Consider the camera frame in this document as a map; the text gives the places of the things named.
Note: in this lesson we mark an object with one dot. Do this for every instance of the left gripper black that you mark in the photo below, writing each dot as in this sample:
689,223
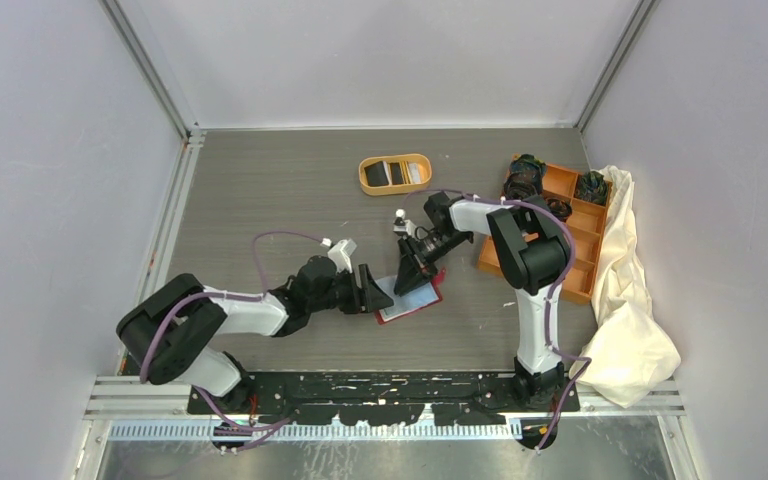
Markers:
373,296

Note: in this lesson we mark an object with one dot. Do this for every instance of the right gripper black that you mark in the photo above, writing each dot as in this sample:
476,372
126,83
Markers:
413,267

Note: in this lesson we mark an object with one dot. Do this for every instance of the red card holder wallet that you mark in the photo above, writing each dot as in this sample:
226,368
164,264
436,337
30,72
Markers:
421,298

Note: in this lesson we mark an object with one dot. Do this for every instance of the orange oval card tray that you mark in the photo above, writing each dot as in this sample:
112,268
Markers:
422,160

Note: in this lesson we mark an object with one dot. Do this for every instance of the black credit card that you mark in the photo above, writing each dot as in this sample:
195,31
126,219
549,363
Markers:
377,175

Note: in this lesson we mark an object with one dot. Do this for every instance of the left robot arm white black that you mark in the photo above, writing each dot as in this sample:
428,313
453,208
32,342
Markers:
169,334

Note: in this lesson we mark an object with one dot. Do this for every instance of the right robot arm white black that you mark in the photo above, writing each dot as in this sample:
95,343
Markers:
535,253

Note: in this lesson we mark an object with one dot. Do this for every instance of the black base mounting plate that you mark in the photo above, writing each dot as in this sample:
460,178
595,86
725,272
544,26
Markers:
380,398

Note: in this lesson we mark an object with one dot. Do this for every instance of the rolled black belt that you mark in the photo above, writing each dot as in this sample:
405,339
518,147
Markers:
522,186

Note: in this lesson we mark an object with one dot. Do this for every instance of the rolled dark patterned belt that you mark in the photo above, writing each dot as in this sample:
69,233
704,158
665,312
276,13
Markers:
529,165

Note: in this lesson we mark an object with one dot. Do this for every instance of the orange compartment organizer tray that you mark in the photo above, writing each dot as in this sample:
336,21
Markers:
586,222

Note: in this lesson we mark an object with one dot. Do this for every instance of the rolled green dark belt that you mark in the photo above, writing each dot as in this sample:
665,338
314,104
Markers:
592,188

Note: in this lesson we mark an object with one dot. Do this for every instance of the cream cloth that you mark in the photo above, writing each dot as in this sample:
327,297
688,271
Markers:
630,353

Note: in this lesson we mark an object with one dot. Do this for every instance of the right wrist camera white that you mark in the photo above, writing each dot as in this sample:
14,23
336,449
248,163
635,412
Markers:
403,227

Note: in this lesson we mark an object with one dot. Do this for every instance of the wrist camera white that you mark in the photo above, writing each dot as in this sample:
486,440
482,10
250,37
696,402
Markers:
340,253
403,227

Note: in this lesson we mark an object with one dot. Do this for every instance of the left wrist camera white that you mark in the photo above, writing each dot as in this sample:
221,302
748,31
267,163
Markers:
340,253

